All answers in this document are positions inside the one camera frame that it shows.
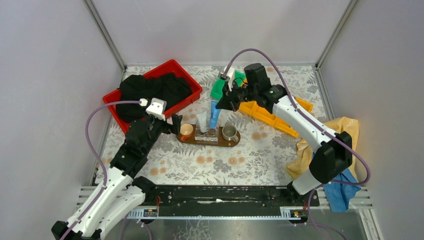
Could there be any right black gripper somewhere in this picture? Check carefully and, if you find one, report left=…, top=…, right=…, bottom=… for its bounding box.
left=215, top=79, right=257, bottom=113

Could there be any orange ceramic cup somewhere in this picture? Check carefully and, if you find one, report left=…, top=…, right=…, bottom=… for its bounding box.
left=179, top=123, right=195, bottom=142

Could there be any blue toothpaste tube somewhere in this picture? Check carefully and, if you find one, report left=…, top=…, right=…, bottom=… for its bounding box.
left=209, top=100, right=221, bottom=129

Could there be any white toothpaste tube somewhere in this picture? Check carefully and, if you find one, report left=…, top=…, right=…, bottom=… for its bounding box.
left=196, top=111, right=208, bottom=133

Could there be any grey metal cup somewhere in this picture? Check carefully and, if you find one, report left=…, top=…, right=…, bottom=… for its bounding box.
left=221, top=125, right=240, bottom=143

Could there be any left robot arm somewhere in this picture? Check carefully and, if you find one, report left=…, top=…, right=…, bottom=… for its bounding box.
left=51, top=114, right=183, bottom=240

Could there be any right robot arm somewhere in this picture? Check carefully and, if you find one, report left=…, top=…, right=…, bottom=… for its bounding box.
left=216, top=63, right=353, bottom=206

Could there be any yellow bin with toothpaste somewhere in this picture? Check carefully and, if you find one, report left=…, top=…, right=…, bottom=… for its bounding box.
left=258, top=111, right=290, bottom=132

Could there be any oval wooden tray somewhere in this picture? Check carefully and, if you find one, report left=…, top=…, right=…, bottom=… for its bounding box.
left=176, top=123, right=241, bottom=148

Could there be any green plastic bin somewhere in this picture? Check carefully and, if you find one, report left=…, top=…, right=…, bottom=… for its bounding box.
left=210, top=71, right=246, bottom=101

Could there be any yellow bin with cups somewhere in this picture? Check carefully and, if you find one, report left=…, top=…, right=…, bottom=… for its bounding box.
left=239, top=101, right=267, bottom=121

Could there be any black cloth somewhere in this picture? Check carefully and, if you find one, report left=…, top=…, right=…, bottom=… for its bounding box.
left=116, top=72, right=193, bottom=123

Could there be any yellow bin with toothbrushes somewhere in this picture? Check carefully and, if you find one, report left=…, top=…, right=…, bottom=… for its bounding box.
left=278, top=96, right=317, bottom=139

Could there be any yellow cloth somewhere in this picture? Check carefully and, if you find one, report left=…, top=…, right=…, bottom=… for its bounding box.
left=286, top=116, right=360, bottom=180

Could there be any blue cloth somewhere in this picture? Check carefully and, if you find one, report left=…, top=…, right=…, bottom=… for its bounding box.
left=323, top=181, right=361, bottom=213

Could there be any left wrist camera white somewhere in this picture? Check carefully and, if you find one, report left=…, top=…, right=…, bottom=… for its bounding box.
left=139, top=97, right=167, bottom=121

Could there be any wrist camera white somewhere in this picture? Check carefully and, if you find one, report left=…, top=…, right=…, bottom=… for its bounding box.
left=139, top=97, right=167, bottom=121
left=218, top=66, right=236, bottom=92

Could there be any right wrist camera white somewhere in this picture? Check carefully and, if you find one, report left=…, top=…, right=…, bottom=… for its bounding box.
left=218, top=66, right=236, bottom=92

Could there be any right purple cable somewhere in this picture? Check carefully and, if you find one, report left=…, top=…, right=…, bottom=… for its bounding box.
left=223, top=48, right=372, bottom=240

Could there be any left aluminium frame post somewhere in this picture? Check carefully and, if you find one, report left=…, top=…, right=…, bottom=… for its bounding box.
left=83, top=0, right=127, bottom=72

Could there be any aluminium frame post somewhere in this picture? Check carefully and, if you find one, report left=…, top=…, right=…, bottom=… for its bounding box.
left=83, top=0, right=127, bottom=72
left=315, top=0, right=359, bottom=71

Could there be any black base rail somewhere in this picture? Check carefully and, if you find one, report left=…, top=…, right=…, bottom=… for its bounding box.
left=92, top=183, right=324, bottom=220

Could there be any right aluminium frame post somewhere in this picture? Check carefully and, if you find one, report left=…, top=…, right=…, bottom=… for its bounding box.
left=315, top=0, right=359, bottom=71

